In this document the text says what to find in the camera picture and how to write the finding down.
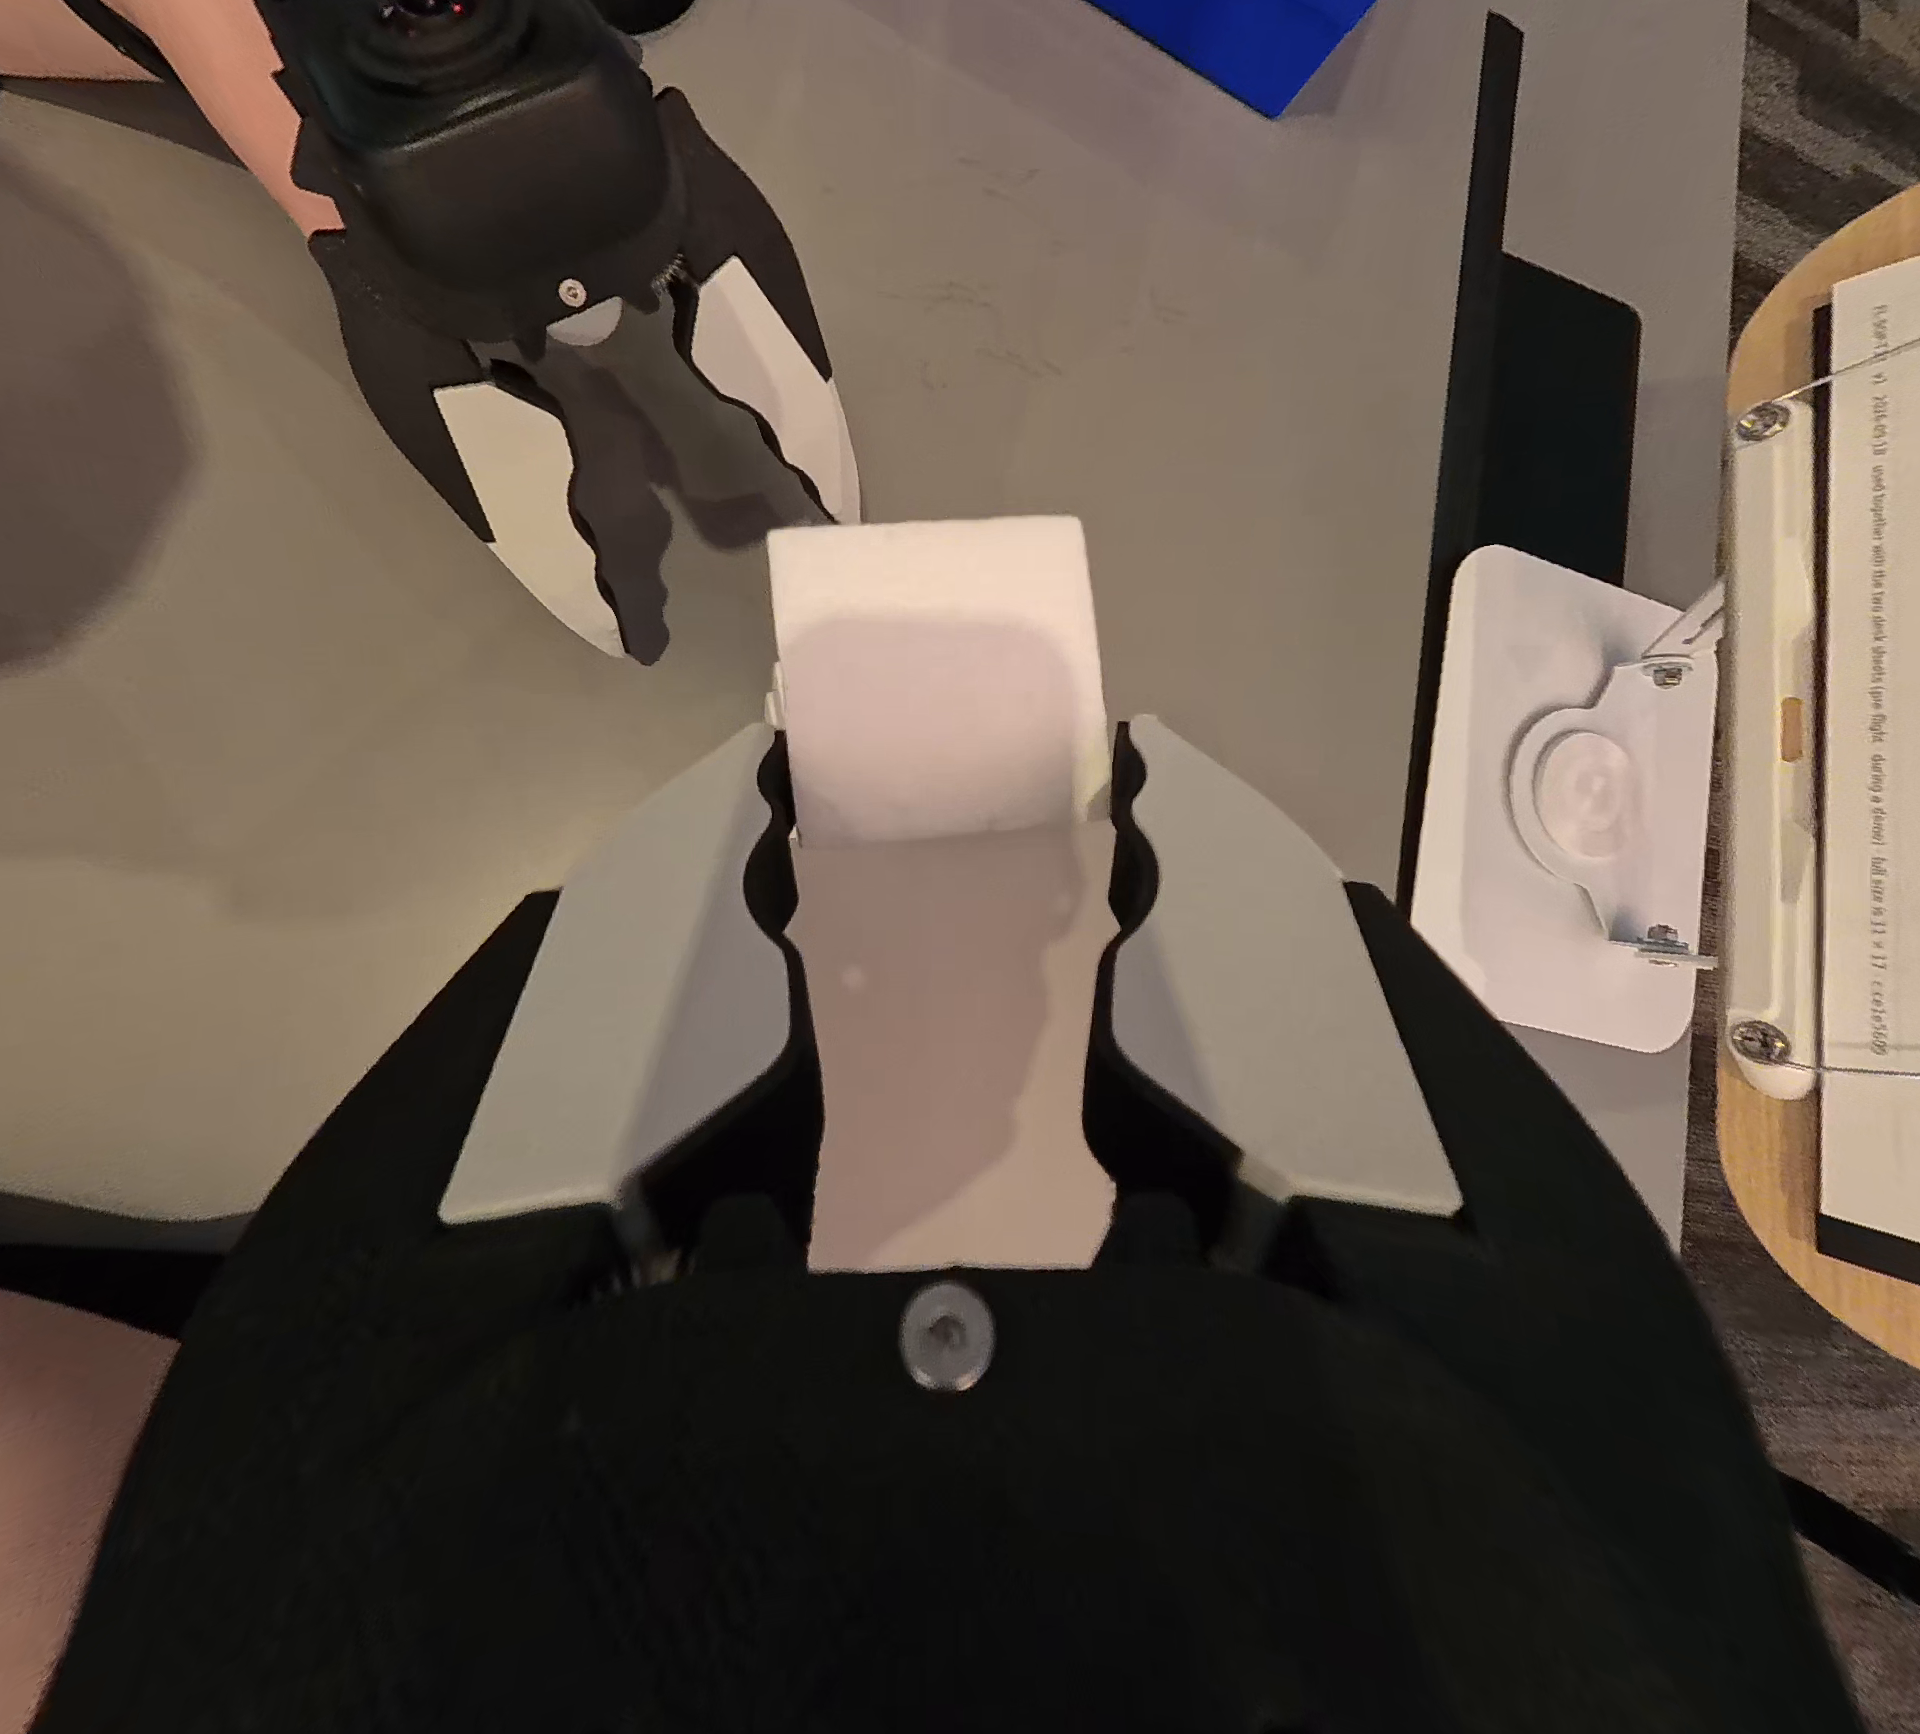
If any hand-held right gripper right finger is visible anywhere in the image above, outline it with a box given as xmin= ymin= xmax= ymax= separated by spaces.
xmin=1081 ymin=714 xmax=1465 ymax=1264

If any printed paper sheet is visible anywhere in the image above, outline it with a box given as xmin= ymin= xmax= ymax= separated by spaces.
xmin=1814 ymin=256 xmax=1920 ymax=1264

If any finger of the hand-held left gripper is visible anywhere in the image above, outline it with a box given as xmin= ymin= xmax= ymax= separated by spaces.
xmin=431 ymin=360 xmax=672 ymax=669
xmin=682 ymin=253 xmax=867 ymax=528

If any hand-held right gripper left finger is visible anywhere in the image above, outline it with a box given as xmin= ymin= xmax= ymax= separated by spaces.
xmin=437 ymin=721 xmax=825 ymax=1260

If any wooden board document stand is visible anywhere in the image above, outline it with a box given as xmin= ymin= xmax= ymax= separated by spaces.
xmin=1410 ymin=210 xmax=1920 ymax=1376

